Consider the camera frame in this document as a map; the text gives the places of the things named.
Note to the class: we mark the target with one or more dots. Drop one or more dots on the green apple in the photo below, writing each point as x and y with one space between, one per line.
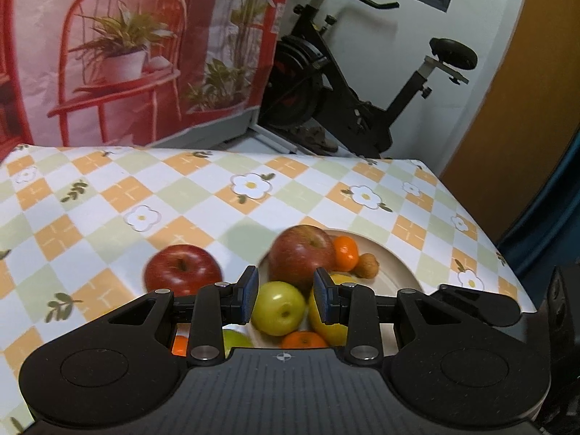
281 308
235 342

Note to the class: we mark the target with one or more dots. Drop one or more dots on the wall poster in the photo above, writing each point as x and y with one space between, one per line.
45 9

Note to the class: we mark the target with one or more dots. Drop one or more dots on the beige round plate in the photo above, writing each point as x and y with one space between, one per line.
394 276

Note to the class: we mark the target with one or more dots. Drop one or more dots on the brown sandal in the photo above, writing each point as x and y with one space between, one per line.
317 140

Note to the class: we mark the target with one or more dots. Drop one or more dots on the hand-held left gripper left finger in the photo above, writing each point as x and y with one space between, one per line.
250 291

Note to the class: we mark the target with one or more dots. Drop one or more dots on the dark red apple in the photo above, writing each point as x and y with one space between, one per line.
301 253

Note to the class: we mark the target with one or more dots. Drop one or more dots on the yellow lemon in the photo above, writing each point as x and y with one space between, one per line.
333 333

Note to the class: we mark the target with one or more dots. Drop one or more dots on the wooden door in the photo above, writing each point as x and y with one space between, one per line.
521 122

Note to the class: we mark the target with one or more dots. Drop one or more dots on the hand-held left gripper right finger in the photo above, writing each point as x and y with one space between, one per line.
321 295

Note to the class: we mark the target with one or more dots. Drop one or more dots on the checked floral tablecloth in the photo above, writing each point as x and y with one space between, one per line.
136 181

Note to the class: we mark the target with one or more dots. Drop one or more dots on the bright red apple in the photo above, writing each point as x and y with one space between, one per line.
181 269

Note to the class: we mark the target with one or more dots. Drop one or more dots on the brown walnut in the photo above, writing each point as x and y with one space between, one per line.
366 266

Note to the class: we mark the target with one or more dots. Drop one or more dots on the black exercise bike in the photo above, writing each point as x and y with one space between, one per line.
317 86

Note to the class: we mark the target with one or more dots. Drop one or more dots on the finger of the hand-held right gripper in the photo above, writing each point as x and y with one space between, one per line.
489 307

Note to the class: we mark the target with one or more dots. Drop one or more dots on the teal curtain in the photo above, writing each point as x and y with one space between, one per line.
553 217

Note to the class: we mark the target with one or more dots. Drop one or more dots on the orange mandarin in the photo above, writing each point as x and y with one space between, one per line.
345 251
180 345
304 340

